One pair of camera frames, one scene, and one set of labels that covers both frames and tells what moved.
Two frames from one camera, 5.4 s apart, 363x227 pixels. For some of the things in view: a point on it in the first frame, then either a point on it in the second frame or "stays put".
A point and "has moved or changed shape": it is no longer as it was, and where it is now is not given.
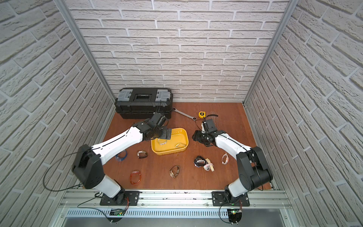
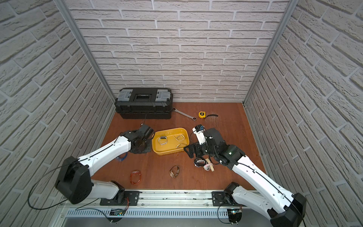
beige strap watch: (225, 159) has moved or changed shape
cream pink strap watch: (209, 166) stays put
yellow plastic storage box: (178, 143) stays put
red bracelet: (135, 177) stays put
